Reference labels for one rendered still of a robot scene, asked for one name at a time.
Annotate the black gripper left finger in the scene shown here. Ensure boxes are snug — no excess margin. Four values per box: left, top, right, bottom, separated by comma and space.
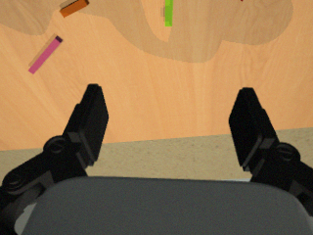
0, 83, 109, 235

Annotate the pink rod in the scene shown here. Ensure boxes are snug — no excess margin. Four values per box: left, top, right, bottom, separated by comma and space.
28, 35, 63, 74

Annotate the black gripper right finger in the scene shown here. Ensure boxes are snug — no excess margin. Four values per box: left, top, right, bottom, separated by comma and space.
228, 87, 313, 217

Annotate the orange rod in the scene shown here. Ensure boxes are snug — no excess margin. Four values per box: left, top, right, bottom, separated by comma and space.
60, 0, 89, 18

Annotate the lime green rod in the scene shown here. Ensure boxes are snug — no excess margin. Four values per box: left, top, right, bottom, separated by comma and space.
164, 0, 173, 26

